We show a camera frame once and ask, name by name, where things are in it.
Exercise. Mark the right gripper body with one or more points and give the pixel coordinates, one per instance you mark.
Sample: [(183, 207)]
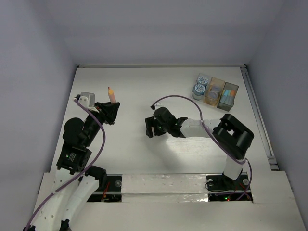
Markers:
[(159, 128)]

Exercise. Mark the clear plastic bin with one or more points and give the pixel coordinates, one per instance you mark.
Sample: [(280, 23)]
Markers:
[(210, 78)]

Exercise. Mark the blue pencil-shaped highlighter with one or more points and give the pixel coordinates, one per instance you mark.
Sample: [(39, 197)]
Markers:
[(228, 100)]

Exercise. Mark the clear jar blue clips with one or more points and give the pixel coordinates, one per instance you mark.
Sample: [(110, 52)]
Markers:
[(216, 88)]

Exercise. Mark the blue lid jar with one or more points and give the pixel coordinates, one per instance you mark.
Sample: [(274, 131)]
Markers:
[(198, 91), (202, 80)]

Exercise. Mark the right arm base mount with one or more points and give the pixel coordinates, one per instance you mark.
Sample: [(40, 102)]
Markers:
[(223, 189)]

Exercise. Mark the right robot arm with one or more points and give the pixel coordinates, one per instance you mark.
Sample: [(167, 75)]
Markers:
[(231, 135)]

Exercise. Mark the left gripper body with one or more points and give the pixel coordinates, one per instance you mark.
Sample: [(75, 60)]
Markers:
[(94, 124)]

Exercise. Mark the pink pencil-shaped highlighter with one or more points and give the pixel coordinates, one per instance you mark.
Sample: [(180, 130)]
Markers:
[(111, 95)]

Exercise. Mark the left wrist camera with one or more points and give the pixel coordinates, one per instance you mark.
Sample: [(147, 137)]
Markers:
[(86, 99)]

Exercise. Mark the grey plastic bin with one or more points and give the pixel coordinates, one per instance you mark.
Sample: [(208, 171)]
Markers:
[(227, 86)]

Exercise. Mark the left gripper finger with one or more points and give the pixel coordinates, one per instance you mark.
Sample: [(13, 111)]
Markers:
[(110, 120), (110, 110)]

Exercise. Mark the amber plastic bin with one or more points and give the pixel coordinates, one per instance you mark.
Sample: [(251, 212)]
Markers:
[(218, 82)]

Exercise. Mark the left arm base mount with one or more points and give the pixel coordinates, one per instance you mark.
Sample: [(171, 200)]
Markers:
[(110, 192)]

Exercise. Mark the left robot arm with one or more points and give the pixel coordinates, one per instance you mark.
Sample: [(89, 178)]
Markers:
[(76, 178)]

